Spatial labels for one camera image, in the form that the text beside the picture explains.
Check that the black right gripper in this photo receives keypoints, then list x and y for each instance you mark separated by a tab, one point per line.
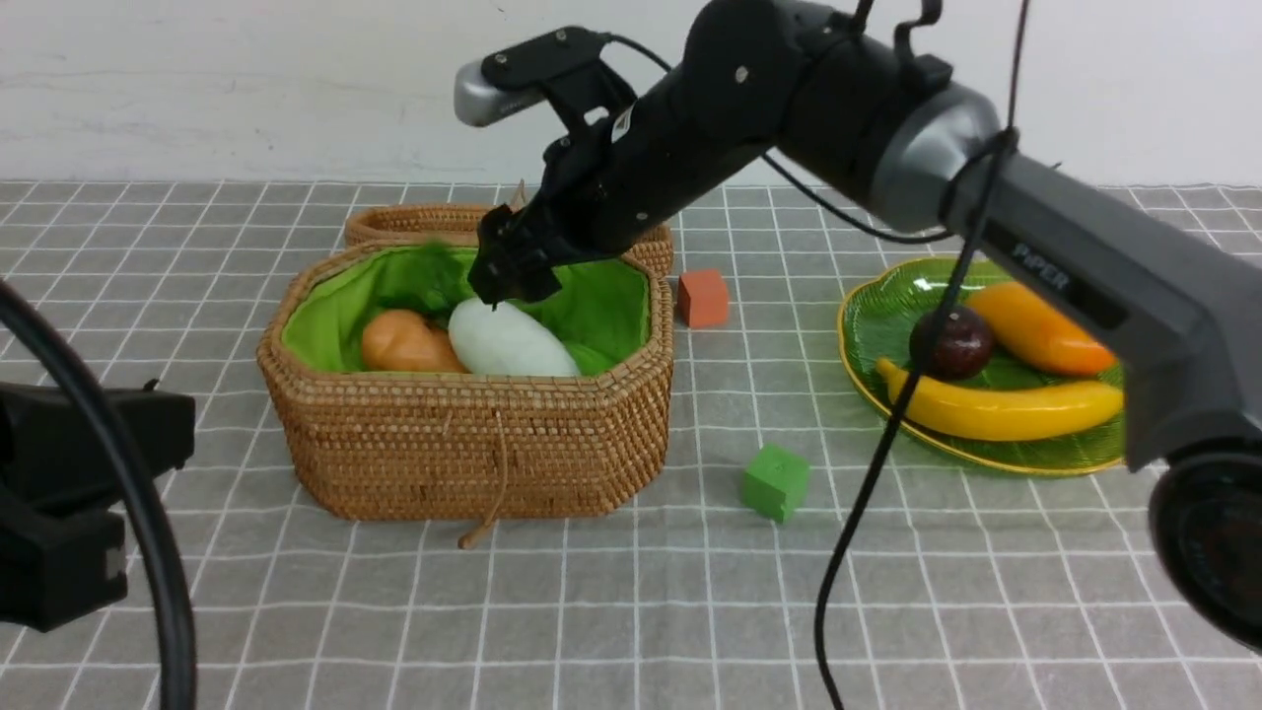
685	136

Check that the white radish with leaves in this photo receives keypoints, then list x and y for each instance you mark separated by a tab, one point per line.
502	340

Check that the brown potato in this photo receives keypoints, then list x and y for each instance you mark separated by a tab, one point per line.
403	341

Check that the dark purple passion fruit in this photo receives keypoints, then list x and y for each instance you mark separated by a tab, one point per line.
964	347

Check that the orange mango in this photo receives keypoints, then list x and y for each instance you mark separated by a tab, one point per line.
1037	334

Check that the yellow banana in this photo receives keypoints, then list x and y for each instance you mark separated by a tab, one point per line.
985	413

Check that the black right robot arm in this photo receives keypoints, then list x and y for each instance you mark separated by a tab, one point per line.
890	130

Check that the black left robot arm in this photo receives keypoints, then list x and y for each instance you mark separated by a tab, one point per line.
61	542

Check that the orange foam cube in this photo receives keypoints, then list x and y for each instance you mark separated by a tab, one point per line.
703	298

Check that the green foam cube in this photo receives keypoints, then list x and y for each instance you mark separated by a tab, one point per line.
774	483

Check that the woven wicker basket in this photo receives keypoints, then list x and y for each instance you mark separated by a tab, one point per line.
409	447

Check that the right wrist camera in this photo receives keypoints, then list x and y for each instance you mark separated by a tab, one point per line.
563	68

